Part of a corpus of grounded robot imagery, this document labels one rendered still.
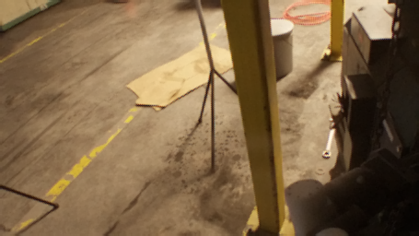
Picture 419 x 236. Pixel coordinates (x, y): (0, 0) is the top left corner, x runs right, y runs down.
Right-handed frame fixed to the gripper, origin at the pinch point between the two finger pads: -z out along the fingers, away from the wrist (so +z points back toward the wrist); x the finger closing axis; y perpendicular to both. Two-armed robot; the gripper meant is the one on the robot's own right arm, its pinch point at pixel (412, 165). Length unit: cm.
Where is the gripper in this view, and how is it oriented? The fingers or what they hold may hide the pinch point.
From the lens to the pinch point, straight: 67.2
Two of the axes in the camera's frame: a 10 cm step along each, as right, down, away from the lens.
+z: -9.2, 3.6, -1.7
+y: -2.0, -7.7, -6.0
